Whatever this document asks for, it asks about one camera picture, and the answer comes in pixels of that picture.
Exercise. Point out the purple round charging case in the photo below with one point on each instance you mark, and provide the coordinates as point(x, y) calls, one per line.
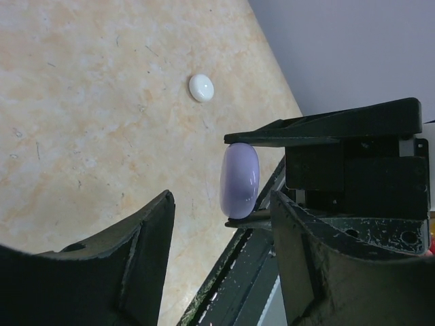
point(239, 181)

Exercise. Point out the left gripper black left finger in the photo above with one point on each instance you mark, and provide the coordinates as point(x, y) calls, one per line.
point(114, 277)

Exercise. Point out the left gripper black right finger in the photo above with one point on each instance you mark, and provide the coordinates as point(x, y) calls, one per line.
point(331, 278)

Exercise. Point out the white earbud charging case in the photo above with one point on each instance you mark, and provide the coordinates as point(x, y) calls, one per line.
point(201, 88)

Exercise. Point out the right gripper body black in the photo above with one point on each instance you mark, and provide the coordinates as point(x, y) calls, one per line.
point(376, 190)

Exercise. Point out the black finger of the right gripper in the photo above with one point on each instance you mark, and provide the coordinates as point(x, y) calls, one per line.
point(394, 118)
point(257, 219)

